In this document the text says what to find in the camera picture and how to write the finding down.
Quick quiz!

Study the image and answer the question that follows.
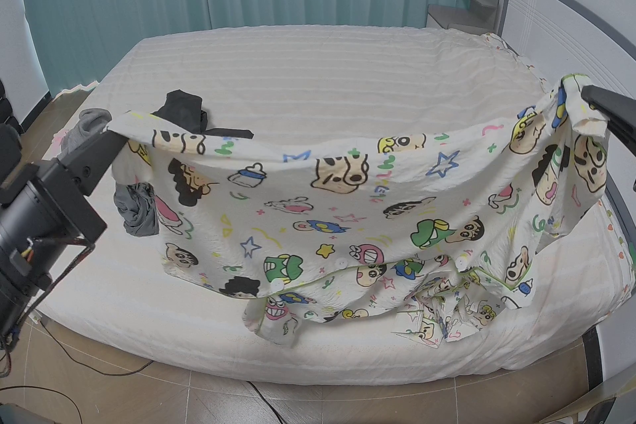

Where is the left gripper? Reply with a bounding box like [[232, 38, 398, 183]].
[[0, 128, 128, 294]]

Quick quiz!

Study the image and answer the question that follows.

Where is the bed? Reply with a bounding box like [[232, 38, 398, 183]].
[[30, 0, 636, 386]]

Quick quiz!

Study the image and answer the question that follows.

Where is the dark grey garment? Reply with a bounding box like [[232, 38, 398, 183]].
[[113, 182, 163, 238]]

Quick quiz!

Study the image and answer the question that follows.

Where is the grey knit garment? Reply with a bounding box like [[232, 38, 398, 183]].
[[62, 108, 113, 165]]

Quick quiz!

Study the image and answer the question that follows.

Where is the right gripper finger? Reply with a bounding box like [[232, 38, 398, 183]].
[[580, 84, 636, 143]]

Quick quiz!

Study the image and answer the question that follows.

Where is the white printed pyjama top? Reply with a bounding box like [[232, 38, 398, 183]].
[[106, 73, 610, 349]]

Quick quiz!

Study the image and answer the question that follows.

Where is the black cable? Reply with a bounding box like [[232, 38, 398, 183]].
[[42, 317, 156, 377], [25, 239, 96, 328], [247, 381, 287, 424]]

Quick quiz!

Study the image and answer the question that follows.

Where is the black chest of drawers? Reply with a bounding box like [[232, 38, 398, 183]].
[[0, 79, 24, 135]]

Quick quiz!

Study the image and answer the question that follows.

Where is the black garment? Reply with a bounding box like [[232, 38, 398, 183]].
[[149, 89, 254, 140]]

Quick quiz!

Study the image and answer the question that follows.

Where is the grey bedside table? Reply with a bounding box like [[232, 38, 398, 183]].
[[426, 0, 501, 35]]

